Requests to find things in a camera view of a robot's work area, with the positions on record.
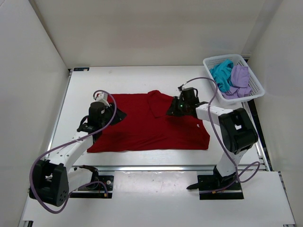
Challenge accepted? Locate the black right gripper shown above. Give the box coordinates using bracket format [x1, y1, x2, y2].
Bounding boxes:
[166, 97, 190, 118]

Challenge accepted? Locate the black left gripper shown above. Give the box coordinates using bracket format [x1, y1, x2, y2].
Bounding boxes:
[99, 102, 127, 127]

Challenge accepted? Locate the red t shirt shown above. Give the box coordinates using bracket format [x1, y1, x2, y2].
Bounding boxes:
[87, 90, 210, 153]

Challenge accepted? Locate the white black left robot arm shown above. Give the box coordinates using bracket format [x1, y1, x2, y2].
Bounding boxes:
[29, 101, 127, 207]

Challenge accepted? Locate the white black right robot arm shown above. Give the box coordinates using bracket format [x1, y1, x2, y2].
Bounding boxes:
[167, 87, 258, 193]

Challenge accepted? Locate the blue label sticker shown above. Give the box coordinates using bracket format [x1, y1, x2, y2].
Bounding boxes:
[73, 67, 89, 71]

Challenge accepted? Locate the teal t shirt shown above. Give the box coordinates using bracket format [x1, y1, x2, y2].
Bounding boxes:
[210, 59, 234, 93]

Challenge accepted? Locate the lilac t shirt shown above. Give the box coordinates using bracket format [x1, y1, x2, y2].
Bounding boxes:
[223, 65, 252, 99]

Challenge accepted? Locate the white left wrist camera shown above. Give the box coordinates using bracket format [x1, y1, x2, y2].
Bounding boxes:
[93, 92, 109, 106]

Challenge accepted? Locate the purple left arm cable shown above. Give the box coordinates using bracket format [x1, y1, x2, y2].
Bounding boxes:
[28, 89, 116, 214]

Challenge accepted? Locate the aluminium table rail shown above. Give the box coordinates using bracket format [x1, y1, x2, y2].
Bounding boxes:
[96, 165, 214, 172]

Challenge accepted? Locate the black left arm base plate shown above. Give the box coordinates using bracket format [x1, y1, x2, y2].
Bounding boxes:
[70, 172, 114, 199]

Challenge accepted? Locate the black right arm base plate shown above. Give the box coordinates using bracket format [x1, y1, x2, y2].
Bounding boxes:
[186, 175, 244, 201]

